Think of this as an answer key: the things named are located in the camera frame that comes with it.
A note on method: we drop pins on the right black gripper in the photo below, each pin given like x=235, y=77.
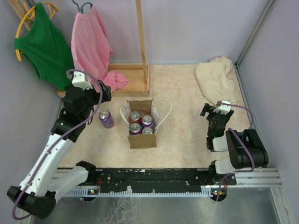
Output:
x=210, y=109

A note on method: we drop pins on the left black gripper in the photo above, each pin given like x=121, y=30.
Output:
x=106, y=92

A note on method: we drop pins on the purple soda can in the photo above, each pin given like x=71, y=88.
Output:
x=106, y=119

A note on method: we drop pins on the red soda can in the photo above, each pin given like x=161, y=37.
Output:
x=135, y=117

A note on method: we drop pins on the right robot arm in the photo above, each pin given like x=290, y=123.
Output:
x=246, y=151

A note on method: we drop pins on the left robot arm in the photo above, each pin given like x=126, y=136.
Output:
x=39, y=192

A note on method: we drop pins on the cream folded cloth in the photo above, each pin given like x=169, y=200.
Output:
x=213, y=80

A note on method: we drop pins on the pink shirt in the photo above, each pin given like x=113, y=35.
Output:
x=91, y=50

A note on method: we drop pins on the wooden clothes rack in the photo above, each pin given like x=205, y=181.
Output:
x=138, y=74

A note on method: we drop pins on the purple can front left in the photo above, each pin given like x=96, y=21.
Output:
x=135, y=129

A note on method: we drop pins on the purple can middle right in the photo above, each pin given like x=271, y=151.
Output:
x=147, y=121

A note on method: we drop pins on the green tank top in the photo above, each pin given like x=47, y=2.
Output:
x=46, y=48

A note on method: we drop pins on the grey clothes hanger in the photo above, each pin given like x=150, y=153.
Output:
x=81, y=8

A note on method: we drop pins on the yellow clothes hanger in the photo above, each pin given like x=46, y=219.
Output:
x=29, y=15

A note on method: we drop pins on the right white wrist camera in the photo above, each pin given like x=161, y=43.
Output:
x=223, y=107

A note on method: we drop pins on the metal corner post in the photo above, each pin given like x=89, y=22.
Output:
x=267, y=9

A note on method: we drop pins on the canvas bag with white handles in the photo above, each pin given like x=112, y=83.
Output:
x=144, y=107

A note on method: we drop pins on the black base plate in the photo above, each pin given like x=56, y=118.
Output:
x=146, y=187

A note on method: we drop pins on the aluminium rail frame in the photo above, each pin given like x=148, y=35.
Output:
x=260, y=177

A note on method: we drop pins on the white cable duct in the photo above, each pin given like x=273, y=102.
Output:
x=91, y=193

